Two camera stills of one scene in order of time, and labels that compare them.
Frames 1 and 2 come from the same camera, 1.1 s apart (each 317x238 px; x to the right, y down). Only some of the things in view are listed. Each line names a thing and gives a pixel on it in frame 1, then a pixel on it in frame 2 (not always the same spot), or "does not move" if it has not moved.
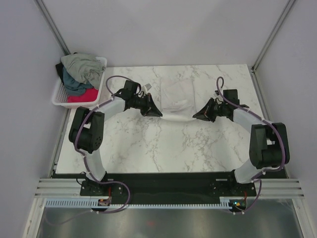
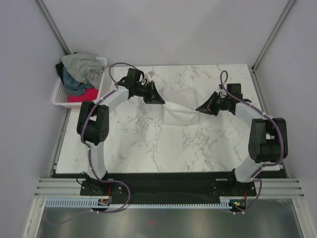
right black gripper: [205, 113] → [208, 107]
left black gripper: [153, 112] → [154, 98]
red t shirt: [89, 95] does not move
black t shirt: [59, 67] does not move
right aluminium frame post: [289, 4] does not move
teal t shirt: [72, 87] does not move
